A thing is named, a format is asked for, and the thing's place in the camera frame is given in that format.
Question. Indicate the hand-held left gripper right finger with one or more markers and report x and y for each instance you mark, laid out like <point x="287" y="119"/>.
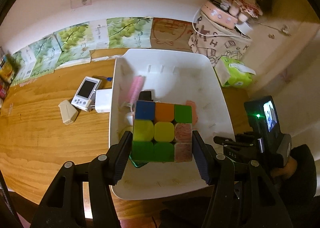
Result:
<point x="200" y="158"/>

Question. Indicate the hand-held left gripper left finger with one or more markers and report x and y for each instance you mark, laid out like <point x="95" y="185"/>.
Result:
<point x="123" y="158"/>

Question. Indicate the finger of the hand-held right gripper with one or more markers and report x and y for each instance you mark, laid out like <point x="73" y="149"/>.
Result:
<point x="235" y="140"/>

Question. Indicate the dark green box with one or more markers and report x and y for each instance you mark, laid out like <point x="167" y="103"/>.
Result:
<point x="138" y="164"/>

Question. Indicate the gold round compact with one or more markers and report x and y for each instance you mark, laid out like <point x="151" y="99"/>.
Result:
<point x="125" y="130"/>

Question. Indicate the small white gadget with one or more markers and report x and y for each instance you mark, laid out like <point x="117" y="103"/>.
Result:
<point x="129" y="118"/>

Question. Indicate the pink tape dispenser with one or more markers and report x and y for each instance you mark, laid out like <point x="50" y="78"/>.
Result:
<point x="195" y="115"/>

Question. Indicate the colourful puzzle cube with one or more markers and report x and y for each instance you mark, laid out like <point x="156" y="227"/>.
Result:
<point x="162" y="130"/>

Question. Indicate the pink comb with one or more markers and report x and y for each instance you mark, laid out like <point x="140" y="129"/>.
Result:
<point x="136" y="88"/>

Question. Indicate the white plastic bin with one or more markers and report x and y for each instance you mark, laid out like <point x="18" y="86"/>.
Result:
<point x="175" y="80"/>

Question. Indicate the person's right forearm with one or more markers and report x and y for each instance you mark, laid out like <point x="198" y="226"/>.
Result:
<point x="303" y="175"/>

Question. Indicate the person's right hand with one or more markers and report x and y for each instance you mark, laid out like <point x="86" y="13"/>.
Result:
<point x="282" y="168"/>

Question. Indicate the white charger adapter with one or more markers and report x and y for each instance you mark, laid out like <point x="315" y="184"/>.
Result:
<point x="102" y="100"/>

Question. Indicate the green tissue pack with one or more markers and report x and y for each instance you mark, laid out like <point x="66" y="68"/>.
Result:
<point x="235" y="73"/>

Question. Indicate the cream plastic case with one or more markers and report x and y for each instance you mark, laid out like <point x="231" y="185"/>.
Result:
<point x="67" y="112"/>

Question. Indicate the white handheld device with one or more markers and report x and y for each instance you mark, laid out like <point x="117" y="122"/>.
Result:
<point x="85" y="90"/>

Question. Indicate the small blue connector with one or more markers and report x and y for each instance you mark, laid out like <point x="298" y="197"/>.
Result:
<point x="108" y="78"/>

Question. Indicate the printed fabric storage box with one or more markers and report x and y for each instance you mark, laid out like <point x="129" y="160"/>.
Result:
<point x="212" y="40"/>

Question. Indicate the white charger block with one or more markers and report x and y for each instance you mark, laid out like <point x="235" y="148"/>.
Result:
<point x="243" y="29"/>

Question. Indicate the brown cardboard with drawing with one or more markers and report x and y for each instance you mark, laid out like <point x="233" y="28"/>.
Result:
<point x="172" y="34"/>

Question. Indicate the pink tin box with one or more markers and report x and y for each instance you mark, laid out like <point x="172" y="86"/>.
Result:
<point x="217" y="14"/>

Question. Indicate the red can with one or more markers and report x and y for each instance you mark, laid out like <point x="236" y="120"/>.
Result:
<point x="3" y="90"/>

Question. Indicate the orange juice carton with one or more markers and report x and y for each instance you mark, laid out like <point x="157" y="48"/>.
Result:
<point x="7" y="70"/>

